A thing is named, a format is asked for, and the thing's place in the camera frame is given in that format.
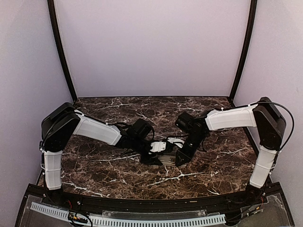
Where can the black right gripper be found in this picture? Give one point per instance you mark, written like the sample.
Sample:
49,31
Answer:
182,153

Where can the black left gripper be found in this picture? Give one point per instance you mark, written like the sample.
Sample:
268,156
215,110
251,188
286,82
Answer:
149,161

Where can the white remote control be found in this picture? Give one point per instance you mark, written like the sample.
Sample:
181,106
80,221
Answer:
167,160

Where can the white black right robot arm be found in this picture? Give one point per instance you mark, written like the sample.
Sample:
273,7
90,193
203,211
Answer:
262,115

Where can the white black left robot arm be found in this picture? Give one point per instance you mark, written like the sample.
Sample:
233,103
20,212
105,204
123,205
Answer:
65,121

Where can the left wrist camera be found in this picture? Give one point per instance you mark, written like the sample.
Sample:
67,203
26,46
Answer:
158,147

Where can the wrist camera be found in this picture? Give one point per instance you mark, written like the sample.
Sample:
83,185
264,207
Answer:
176,141
158,147

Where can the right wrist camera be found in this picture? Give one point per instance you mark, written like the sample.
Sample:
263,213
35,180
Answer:
176,141

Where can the white slotted cable duct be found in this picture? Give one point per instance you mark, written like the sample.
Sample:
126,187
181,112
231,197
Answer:
128,219

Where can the black front rail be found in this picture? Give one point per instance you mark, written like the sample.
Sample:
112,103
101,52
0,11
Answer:
228,202

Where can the black vertical frame post right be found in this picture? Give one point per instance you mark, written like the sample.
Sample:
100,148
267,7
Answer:
245,49

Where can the black vertical frame post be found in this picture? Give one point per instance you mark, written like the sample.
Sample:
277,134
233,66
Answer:
245,49
60,50

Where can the black vertical frame post left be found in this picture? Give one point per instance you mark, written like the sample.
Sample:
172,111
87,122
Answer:
60,50

